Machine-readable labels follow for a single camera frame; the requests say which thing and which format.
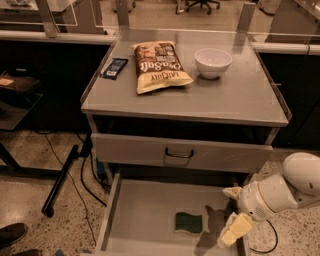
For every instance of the dark shoe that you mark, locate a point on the dark shoe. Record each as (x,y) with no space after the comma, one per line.
(12,233)
(30,252)

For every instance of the black drawer handle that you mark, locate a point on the black drawer handle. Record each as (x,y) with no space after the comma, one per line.
(179,155)

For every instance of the open grey middle drawer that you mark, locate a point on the open grey middle drawer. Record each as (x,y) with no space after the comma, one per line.
(140,220)

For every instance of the black stand leg with wheel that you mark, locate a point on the black stand leg with wheel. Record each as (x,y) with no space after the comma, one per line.
(48,207)

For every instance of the grey drawer cabinet counter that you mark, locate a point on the grey drawer cabinet counter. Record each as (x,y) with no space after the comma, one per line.
(240,106)

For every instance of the dark blue snack bar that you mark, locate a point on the dark blue snack bar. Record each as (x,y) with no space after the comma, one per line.
(113,68)

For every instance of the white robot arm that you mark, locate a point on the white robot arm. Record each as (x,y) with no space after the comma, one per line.
(296,186)

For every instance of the white horizontal rail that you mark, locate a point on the white horizontal rail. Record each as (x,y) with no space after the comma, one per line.
(71,38)

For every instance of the white ceramic bowl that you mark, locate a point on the white ceramic bowl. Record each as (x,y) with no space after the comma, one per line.
(212,63)

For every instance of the brown sea salt chip bag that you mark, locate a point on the brown sea salt chip bag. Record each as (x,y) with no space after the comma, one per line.
(158,66)

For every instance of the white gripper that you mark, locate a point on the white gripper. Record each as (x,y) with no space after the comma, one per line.
(250,199)

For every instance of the dark side table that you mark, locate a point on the dark side table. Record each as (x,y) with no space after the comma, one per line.
(17,99)

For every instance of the black office chair base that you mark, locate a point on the black office chair base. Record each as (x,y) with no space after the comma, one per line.
(186,5)

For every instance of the green and yellow sponge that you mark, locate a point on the green and yellow sponge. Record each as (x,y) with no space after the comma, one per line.
(185,222)

